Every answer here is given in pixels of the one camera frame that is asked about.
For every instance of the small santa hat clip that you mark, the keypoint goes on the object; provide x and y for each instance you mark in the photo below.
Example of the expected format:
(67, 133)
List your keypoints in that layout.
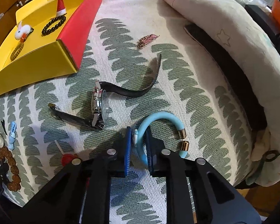
(61, 10)

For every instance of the dark metal ring pull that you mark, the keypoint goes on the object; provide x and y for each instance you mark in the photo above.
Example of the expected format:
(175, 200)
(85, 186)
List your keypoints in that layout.
(270, 156)

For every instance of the white rabbit hair clip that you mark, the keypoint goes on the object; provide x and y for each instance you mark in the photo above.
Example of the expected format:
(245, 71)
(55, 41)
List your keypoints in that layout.
(23, 32)

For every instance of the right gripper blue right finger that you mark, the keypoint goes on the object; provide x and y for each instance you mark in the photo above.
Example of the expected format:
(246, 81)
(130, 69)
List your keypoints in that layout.
(154, 147)

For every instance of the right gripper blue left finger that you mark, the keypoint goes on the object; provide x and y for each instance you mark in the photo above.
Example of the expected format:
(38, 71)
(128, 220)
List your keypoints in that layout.
(120, 166)

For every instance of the yellow and red box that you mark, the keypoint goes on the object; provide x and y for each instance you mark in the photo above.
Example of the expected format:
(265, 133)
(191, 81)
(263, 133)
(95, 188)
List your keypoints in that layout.
(53, 49)

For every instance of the cream quilted duvet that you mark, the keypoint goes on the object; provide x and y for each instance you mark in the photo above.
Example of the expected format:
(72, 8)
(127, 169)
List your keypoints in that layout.
(229, 24)

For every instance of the red ball hair stick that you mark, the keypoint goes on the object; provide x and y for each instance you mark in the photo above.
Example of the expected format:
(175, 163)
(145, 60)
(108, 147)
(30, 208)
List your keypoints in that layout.
(66, 157)

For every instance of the black strap wristwatch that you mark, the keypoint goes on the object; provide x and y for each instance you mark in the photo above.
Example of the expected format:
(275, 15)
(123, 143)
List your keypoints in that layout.
(100, 107)

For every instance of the light blue rabbit hair clip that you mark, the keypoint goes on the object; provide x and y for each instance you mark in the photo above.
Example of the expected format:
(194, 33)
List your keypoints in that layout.
(12, 136)

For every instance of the brown patterned hair clip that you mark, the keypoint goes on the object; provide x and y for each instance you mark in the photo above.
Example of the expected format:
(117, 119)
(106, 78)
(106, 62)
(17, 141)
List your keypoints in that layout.
(144, 41)

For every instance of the light blue bangle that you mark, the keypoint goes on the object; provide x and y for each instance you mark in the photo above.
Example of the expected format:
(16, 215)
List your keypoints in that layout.
(164, 126)

